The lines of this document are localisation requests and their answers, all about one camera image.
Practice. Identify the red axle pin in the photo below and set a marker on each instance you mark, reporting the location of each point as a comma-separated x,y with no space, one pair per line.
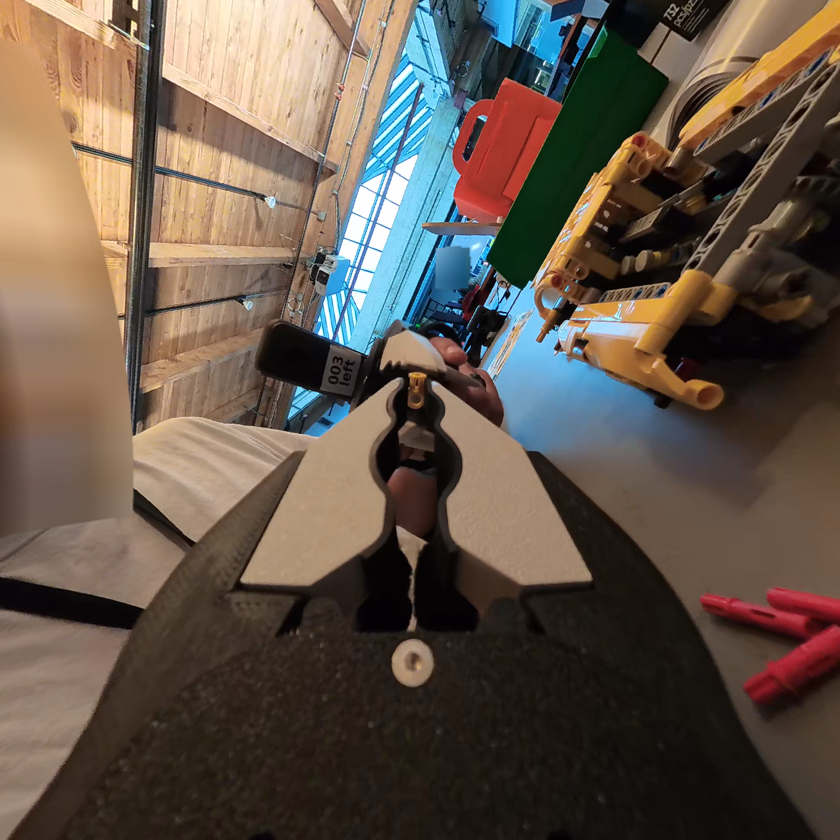
807,604
761,615
794,666

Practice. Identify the person's left hand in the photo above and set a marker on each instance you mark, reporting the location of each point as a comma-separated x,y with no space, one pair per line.
472,387

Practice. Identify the white ceiling device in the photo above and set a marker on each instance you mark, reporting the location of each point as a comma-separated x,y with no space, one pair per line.
328,272

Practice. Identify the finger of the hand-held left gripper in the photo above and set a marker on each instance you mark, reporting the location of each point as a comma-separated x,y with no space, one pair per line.
417,438
410,354

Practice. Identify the orange container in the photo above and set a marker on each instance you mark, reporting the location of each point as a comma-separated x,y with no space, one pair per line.
499,157

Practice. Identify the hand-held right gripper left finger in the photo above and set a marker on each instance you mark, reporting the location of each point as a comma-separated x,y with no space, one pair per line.
315,525

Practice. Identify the yellow brick toy car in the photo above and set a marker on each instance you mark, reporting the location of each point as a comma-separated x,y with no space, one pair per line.
689,262

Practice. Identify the open instruction booklet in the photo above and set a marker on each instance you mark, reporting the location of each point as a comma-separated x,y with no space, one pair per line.
715,79

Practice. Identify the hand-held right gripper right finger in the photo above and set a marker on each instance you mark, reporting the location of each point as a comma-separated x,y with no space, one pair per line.
518,525

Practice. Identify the red office chair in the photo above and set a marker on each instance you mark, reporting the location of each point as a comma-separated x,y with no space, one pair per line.
479,298

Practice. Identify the sticker sheet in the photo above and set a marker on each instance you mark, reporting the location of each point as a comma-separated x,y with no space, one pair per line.
506,341

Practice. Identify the toy car set box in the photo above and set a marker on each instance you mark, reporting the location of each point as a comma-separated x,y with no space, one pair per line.
695,16

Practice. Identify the green plastic bin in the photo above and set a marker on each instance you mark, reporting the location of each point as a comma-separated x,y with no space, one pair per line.
577,164

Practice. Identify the yellow connector piece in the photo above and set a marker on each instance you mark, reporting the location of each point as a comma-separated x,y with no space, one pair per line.
416,390

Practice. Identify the skylight window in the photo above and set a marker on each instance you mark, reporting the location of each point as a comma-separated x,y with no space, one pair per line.
374,210

